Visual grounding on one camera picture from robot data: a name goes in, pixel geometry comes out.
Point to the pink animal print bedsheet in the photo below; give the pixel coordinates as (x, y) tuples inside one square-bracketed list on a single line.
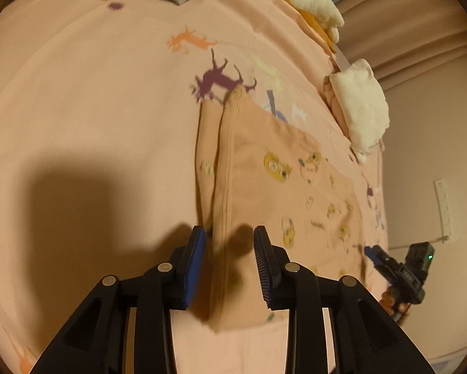
[(98, 120)]

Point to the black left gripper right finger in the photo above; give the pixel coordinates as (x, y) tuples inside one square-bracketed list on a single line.
[(341, 312)]

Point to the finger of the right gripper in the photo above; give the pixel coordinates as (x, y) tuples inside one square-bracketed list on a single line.
[(387, 266)]

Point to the right hand holding gripper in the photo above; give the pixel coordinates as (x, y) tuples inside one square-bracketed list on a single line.
[(393, 303)]

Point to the pink cartoon print shirt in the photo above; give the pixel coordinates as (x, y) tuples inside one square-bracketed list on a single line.
[(253, 169)]

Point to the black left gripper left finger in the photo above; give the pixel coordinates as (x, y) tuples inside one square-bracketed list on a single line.
[(128, 320)]

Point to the folded white cream clothes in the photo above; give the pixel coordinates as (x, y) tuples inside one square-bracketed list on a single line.
[(358, 104)]

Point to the white wall power strip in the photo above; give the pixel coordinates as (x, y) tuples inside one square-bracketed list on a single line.
[(445, 210)]

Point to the beige curtain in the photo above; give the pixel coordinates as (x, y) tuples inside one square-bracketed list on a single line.
[(402, 39)]

